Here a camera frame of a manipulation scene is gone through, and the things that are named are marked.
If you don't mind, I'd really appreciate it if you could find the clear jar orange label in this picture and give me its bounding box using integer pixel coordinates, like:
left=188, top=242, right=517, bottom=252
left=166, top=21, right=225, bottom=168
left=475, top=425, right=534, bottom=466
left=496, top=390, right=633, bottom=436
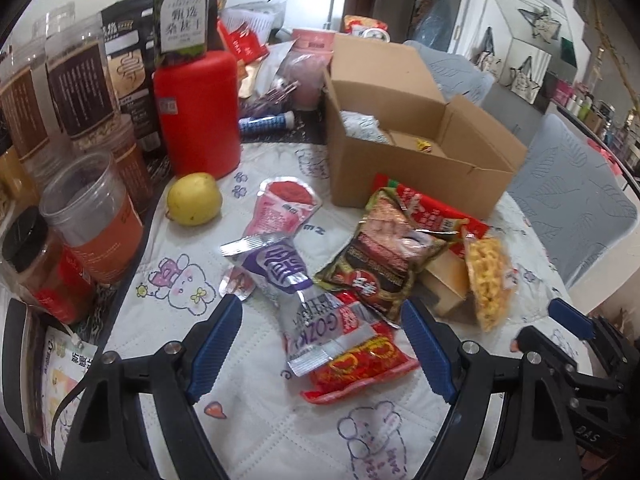
left=39, top=149, right=146, bottom=286

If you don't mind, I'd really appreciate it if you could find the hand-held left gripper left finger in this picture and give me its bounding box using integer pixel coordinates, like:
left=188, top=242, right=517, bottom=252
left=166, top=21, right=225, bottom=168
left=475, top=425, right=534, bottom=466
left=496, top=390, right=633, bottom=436
left=59, top=292, right=244, bottom=480

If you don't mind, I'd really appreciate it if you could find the red plastic canister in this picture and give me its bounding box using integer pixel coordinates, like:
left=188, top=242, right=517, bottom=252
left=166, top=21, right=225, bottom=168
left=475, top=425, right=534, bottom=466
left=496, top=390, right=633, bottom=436
left=152, top=50, right=242, bottom=179

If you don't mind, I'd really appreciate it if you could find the red instant noodle bowl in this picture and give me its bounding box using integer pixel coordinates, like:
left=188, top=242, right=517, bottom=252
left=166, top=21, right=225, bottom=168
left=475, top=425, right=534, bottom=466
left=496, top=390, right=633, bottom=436
left=343, top=15, right=391, bottom=42

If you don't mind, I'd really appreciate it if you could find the black pouch white label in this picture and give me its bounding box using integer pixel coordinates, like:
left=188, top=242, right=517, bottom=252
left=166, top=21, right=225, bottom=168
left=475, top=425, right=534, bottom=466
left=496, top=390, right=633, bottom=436
left=100, top=0, right=167, bottom=153

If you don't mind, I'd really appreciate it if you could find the yellow lemon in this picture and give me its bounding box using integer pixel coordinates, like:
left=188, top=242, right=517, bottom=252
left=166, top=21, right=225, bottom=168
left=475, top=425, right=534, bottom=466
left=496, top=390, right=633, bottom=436
left=166, top=172, right=224, bottom=226

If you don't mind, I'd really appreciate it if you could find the pink instant cup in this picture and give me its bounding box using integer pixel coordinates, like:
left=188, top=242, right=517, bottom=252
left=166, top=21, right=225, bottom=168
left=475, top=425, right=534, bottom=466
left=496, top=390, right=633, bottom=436
left=290, top=28, right=337, bottom=56

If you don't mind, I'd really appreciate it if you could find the white plastic basket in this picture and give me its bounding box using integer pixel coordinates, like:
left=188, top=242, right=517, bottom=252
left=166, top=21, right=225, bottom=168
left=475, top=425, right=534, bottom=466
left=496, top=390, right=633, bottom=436
left=222, top=2, right=287, bottom=47

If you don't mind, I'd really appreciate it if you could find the blue white tube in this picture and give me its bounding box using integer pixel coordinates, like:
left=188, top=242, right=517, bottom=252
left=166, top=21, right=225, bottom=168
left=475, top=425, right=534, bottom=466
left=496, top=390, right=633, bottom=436
left=239, top=112, right=297, bottom=134

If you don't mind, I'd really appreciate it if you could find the red gold snack packet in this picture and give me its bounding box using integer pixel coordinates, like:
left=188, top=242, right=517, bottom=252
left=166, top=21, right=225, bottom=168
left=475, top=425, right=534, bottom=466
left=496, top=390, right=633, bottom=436
left=301, top=292, right=422, bottom=406

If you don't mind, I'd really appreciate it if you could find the grey quilted chair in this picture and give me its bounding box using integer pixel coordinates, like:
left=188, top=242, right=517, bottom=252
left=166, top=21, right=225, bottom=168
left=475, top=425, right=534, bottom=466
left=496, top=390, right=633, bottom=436
left=506, top=112, right=639, bottom=292
left=402, top=40, right=497, bottom=107

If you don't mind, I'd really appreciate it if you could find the red foil packet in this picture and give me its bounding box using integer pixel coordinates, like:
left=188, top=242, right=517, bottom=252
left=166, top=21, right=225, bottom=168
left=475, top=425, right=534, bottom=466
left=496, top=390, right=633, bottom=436
left=218, top=19, right=271, bottom=64

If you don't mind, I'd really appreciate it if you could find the purple silver snack packet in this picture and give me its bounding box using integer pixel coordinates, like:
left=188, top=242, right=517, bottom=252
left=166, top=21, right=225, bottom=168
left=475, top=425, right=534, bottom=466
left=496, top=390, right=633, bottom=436
left=219, top=236, right=383, bottom=377

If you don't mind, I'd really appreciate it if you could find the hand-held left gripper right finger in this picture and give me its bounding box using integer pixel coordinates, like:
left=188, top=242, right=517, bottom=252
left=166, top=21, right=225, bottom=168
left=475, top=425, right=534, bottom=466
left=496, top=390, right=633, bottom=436
left=401, top=299, right=583, bottom=480

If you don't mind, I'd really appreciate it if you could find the dark noodle packet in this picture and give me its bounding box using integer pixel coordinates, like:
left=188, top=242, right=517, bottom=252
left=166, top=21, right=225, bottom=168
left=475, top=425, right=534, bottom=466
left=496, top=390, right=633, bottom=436
left=314, top=187, right=449, bottom=329

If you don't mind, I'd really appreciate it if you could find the pink rose print packet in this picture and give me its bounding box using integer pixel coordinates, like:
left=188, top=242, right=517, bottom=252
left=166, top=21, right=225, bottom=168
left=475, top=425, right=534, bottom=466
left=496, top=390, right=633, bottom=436
left=242, top=176, right=321, bottom=241

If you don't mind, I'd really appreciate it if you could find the clear plastic bag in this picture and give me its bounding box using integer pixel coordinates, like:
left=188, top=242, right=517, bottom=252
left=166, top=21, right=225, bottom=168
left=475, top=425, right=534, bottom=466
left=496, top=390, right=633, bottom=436
left=250, top=42, right=332, bottom=117

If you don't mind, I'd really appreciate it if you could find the clear jar dark purple label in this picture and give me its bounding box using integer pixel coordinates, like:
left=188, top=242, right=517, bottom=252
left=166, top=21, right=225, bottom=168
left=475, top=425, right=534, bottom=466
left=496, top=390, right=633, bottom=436
left=151, top=0, right=222, bottom=69

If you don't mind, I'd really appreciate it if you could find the cartoon print quilted tablecloth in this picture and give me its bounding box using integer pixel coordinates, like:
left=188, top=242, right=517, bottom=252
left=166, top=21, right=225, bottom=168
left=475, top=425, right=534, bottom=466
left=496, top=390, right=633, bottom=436
left=42, top=140, right=597, bottom=480

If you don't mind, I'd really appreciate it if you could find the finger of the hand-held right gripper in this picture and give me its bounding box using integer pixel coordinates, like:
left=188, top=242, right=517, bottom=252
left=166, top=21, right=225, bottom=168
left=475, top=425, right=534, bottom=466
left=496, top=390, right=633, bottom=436
left=547, top=297, right=631, bottom=361
left=516, top=326, right=593, bottom=373

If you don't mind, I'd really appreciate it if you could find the brown cardboard box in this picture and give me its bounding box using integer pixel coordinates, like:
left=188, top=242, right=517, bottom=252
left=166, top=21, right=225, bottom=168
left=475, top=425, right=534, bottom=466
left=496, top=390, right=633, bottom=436
left=322, top=34, right=529, bottom=221

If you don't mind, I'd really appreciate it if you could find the black lid jar red label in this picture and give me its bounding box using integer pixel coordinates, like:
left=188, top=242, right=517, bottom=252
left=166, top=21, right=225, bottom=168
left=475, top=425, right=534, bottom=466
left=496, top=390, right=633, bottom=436
left=0, top=206, right=97, bottom=326

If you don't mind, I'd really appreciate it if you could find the clear jar rust label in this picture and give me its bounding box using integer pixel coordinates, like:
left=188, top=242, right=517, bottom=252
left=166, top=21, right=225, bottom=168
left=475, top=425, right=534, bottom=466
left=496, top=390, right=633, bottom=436
left=107, top=110, right=156, bottom=216

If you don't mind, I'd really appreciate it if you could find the long red snack packet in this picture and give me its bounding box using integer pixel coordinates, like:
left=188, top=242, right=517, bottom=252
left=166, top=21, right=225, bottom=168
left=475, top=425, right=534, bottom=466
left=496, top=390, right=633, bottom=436
left=372, top=173, right=492, bottom=257

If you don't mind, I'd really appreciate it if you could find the white green paper packet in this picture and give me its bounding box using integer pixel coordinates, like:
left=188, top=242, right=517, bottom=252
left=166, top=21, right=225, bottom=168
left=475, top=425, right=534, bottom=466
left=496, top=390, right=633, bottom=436
left=39, top=326, right=99, bottom=457

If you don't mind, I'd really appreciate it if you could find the blue plastic bag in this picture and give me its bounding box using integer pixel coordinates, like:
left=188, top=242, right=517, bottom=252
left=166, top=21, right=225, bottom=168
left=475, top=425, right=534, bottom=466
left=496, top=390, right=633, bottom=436
left=414, top=0, right=454, bottom=52

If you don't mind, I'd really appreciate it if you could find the gold carton box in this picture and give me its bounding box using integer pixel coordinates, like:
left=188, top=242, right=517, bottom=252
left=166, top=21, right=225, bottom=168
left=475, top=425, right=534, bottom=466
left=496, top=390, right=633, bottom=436
left=419, top=249, right=473, bottom=318

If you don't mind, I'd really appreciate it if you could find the row of small bottles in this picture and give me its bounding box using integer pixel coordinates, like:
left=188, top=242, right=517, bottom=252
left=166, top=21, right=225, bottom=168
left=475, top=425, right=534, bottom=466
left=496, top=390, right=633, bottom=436
left=564, top=89, right=617, bottom=127

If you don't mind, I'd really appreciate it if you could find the clear yellow puff snack packet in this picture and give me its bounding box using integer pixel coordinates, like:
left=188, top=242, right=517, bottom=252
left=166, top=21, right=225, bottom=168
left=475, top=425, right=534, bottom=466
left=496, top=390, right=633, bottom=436
left=461, top=230, right=515, bottom=332

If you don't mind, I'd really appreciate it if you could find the clear jar dark brown label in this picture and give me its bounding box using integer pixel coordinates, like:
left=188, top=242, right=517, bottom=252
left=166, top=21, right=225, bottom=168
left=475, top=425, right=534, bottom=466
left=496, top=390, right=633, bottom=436
left=44, top=12, right=124, bottom=152

